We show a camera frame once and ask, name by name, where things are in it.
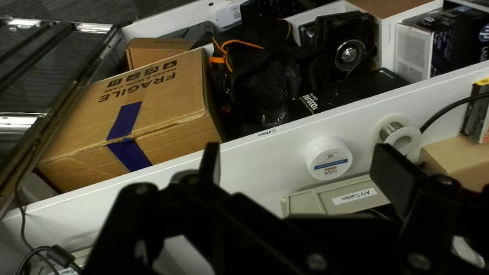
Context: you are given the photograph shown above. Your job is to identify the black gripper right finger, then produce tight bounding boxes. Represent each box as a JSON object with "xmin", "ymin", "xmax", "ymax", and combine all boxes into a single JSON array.
[{"xmin": 368, "ymin": 142, "xmax": 427, "ymax": 217}]

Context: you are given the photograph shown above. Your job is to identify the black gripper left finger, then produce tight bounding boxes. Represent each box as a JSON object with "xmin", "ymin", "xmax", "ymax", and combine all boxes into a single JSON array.
[{"xmin": 196, "ymin": 141, "xmax": 224, "ymax": 188}]

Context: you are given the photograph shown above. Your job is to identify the cardboard box FRAGILE print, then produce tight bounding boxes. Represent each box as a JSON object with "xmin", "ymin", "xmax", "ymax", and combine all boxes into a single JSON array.
[{"xmin": 33, "ymin": 46, "xmax": 224, "ymax": 196}]

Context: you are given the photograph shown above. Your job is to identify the plain small cardboard box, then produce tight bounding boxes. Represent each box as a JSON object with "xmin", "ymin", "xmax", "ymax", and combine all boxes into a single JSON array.
[{"xmin": 123, "ymin": 37, "xmax": 198, "ymax": 72}]

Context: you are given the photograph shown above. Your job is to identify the white box dark print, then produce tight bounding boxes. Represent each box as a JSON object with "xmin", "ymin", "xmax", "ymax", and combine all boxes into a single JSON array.
[{"xmin": 392, "ymin": 5, "xmax": 489, "ymax": 84}]

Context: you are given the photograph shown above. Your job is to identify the white box brown lid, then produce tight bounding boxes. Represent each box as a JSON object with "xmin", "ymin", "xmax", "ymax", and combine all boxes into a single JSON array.
[{"xmin": 345, "ymin": 0, "xmax": 446, "ymax": 74}]

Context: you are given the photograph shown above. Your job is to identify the white solder spool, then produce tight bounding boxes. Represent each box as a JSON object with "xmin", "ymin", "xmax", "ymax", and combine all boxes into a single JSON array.
[{"xmin": 374, "ymin": 116, "xmax": 424, "ymax": 158}]

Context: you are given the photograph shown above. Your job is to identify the metal shelf unit white boards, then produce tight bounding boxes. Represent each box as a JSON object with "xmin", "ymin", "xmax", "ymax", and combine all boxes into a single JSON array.
[{"xmin": 0, "ymin": 0, "xmax": 489, "ymax": 275}]

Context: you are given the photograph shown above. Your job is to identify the tan block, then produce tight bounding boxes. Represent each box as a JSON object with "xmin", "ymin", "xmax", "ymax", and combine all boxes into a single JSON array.
[{"xmin": 420, "ymin": 136, "xmax": 489, "ymax": 193}]

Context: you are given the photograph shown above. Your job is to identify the white tape roll blue label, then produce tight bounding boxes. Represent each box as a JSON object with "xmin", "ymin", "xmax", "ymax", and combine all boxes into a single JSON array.
[{"xmin": 302, "ymin": 135, "xmax": 354, "ymax": 184}]

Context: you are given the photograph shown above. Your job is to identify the gray labelled storage bin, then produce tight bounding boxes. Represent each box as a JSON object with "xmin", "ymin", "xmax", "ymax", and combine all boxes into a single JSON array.
[{"xmin": 277, "ymin": 171, "xmax": 392, "ymax": 220}]

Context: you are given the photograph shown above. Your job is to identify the gray block yellow cap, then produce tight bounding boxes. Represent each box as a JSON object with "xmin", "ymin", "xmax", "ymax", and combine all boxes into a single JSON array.
[{"xmin": 458, "ymin": 77, "xmax": 489, "ymax": 145}]

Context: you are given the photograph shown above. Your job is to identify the thin black cable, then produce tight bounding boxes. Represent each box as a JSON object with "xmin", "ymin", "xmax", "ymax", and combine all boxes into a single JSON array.
[
  {"xmin": 417, "ymin": 90, "xmax": 482, "ymax": 135},
  {"xmin": 13, "ymin": 190, "xmax": 85, "ymax": 275}
]

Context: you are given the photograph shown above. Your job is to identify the black mesh bag orange cord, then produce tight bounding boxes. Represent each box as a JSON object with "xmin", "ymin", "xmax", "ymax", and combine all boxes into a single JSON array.
[{"xmin": 206, "ymin": 22, "xmax": 319, "ymax": 142}]

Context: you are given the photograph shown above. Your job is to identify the black camera with lens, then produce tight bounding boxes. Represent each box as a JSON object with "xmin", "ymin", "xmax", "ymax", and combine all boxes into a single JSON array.
[{"xmin": 296, "ymin": 9, "xmax": 380, "ymax": 101}]

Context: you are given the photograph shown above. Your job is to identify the dark metal frame rails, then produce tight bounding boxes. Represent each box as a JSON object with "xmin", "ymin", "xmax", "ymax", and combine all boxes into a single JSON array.
[{"xmin": 0, "ymin": 16, "xmax": 126, "ymax": 216}]

